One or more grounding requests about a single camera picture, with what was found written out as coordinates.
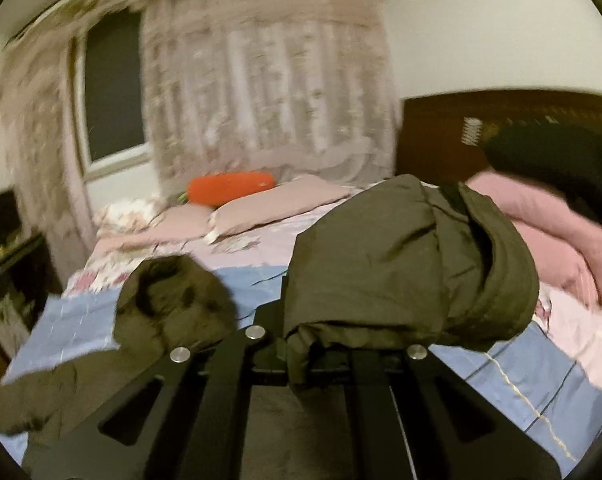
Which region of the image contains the dark olive hooded puffer jacket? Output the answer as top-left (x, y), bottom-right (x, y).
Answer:
top-left (0, 174), bottom-right (540, 478)

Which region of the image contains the blue plaid bed sheet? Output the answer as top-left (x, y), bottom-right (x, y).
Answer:
top-left (1, 272), bottom-right (602, 474)

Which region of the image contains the left pink pillow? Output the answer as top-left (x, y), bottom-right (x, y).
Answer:
top-left (95, 204), bottom-right (213, 252)

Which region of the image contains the pink pillow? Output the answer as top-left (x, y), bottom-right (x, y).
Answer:
top-left (205, 174), bottom-right (353, 244)
top-left (95, 204), bottom-right (213, 252)

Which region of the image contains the pink cartoon print bed sheet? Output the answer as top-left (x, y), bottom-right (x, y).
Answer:
top-left (64, 171), bottom-right (602, 390)

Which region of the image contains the floral white pillow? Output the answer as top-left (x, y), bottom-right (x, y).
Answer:
top-left (94, 197), bottom-right (167, 237)

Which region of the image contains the dark wooden desk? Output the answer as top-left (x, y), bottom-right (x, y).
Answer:
top-left (0, 234), bottom-right (62, 361)

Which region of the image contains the orange carrot plush pillow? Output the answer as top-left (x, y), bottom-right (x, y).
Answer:
top-left (185, 171), bottom-right (276, 208)

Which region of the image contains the folded pink quilt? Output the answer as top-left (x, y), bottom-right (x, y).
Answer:
top-left (467, 171), bottom-right (602, 307)

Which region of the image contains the right pink pillow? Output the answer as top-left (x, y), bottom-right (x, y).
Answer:
top-left (205, 174), bottom-right (353, 244)

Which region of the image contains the dark wooden headboard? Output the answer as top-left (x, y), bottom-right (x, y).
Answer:
top-left (394, 89), bottom-right (602, 184)

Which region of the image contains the black garment on quilt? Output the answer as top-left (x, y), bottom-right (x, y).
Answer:
top-left (484, 122), bottom-right (602, 226)

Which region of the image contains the dark window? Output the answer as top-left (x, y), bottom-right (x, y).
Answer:
top-left (73, 10), bottom-right (149, 180)

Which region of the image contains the right lace floral curtain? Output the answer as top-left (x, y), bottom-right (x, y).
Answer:
top-left (140, 0), bottom-right (397, 195)

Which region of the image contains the lace floral curtain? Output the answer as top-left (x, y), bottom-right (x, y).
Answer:
top-left (0, 38), bottom-right (96, 283)
top-left (140, 0), bottom-right (397, 195)

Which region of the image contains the left lace floral curtain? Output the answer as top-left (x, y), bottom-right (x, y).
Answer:
top-left (0, 38), bottom-right (96, 283)

